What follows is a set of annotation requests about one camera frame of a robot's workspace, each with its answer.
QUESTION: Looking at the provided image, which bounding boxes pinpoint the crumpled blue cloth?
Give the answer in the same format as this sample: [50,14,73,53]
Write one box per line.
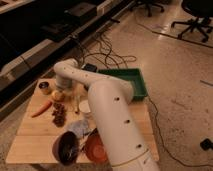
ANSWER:
[67,120,90,139]

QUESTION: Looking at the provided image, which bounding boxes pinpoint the wooden table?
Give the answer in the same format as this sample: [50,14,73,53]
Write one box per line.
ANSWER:
[6,79,159,164]

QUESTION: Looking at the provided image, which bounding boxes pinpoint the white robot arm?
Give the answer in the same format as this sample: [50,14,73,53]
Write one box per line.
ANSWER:
[54,59,160,171]

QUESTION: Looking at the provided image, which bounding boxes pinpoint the tin can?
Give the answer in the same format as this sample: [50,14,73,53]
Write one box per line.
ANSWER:
[39,82,51,95]

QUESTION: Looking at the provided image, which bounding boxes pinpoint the red yellow apple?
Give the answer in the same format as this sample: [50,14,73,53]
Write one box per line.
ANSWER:
[51,90,65,102]

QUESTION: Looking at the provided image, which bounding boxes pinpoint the dark purple bowl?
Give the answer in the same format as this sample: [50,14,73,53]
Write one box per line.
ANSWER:
[52,131,79,166]

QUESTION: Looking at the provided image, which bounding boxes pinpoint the green tray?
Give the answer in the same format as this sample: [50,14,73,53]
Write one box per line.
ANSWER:
[99,68,148,101]

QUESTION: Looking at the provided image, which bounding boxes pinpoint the black handled knife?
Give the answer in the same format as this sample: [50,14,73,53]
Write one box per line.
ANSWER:
[80,128,98,151]

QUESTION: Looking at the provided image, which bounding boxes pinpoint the white cup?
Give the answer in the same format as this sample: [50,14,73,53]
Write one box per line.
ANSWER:
[79,100,91,119]

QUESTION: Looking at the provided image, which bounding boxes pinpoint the black office chair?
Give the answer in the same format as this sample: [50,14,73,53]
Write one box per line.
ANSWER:
[171,0,213,43]

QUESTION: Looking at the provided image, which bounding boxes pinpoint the yellow banana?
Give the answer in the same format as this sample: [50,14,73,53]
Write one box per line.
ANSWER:
[74,89,81,115]

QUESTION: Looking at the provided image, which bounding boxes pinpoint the dark grape bunch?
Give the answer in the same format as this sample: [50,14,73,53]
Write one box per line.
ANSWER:
[52,103,66,127]

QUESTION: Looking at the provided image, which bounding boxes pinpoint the red bowl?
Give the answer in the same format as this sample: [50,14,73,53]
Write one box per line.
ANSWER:
[84,134,108,163]

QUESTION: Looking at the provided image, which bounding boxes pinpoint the black box on floor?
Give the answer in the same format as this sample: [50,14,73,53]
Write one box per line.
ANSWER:
[200,138,213,151]

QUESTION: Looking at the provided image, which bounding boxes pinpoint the black floor cables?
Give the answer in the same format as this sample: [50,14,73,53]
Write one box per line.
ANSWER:
[71,33,138,69]

